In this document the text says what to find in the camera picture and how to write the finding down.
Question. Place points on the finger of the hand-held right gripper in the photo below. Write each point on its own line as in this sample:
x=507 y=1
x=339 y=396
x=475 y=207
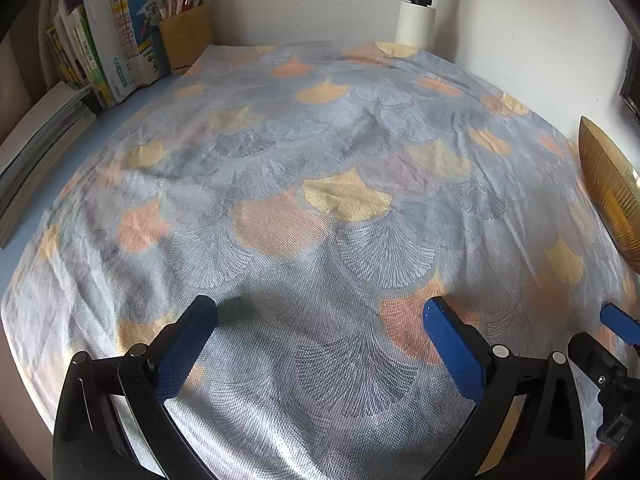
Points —
x=600 y=365
x=620 y=321

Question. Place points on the black monitor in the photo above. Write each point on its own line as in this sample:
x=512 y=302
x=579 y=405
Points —
x=631 y=85

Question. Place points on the bundle of pens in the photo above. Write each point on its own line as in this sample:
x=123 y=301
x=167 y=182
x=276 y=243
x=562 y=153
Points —
x=180 y=2

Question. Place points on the cardboard pen holder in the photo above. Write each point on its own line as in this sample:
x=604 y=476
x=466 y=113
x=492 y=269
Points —
x=187 y=42

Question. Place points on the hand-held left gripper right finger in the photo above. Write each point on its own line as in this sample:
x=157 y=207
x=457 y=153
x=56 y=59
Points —
x=455 y=355

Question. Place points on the blue illustrated booklet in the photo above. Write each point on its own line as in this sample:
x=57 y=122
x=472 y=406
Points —
x=145 y=40

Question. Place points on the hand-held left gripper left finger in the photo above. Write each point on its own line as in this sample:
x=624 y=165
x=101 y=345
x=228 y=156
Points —
x=180 y=355

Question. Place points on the printed leaf pattern cloth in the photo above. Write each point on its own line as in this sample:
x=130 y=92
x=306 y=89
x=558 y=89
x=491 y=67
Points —
x=320 y=185

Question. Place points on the golden ribbed bowl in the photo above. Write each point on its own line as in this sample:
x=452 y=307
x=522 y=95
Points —
x=612 y=200

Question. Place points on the stack of flat magazines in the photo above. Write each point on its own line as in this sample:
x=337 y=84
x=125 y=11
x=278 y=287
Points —
x=40 y=145

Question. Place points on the white pole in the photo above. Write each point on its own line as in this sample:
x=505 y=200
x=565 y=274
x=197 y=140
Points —
x=417 y=20

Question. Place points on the row of upright books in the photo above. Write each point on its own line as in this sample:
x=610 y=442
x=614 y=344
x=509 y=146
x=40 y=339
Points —
x=82 y=60

